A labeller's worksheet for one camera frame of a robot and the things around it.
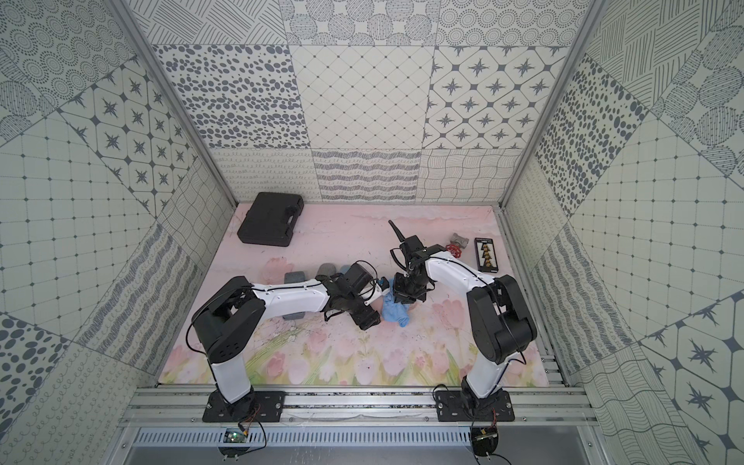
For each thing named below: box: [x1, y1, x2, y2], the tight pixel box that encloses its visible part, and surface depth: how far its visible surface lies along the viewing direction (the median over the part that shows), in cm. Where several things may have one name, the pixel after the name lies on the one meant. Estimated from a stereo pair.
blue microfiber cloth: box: [381, 278, 410, 328], surface depth 87 cm
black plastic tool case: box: [236, 191, 306, 248], surface depth 113 cm
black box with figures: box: [473, 237, 499, 274], surface depth 107 cm
